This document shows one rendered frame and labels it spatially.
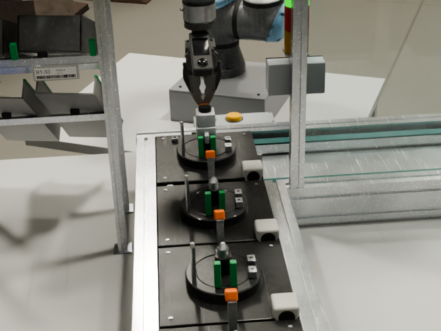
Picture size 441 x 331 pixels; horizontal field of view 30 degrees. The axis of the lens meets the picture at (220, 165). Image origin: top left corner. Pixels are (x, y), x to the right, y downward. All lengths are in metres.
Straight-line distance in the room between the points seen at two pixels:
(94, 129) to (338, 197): 0.60
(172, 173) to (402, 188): 0.52
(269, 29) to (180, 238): 0.88
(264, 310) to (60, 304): 0.45
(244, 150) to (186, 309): 0.62
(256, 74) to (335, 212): 0.71
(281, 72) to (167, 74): 1.04
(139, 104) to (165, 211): 0.84
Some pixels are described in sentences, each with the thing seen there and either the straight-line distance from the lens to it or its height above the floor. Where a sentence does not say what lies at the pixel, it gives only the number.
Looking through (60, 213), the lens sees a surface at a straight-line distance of 1.98.
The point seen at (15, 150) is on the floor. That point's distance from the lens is 4.30.
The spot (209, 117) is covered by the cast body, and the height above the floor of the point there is 1.08.
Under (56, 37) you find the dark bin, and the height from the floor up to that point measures 1.33.
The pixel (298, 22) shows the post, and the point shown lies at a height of 1.34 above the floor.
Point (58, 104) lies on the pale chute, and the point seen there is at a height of 1.14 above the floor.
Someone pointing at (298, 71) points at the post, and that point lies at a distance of 1.71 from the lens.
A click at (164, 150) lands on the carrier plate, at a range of 1.98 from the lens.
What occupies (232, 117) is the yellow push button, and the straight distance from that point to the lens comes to 2.13.
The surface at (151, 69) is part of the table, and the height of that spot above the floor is 0.86.
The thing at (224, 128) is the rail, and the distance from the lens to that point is 2.10.
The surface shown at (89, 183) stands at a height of 0.86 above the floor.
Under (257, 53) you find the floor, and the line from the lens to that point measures 5.36.
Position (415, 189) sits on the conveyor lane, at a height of 0.93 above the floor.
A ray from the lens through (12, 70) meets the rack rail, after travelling 1.83.
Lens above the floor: 1.86
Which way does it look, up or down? 28 degrees down
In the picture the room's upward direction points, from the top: 2 degrees counter-clockwise
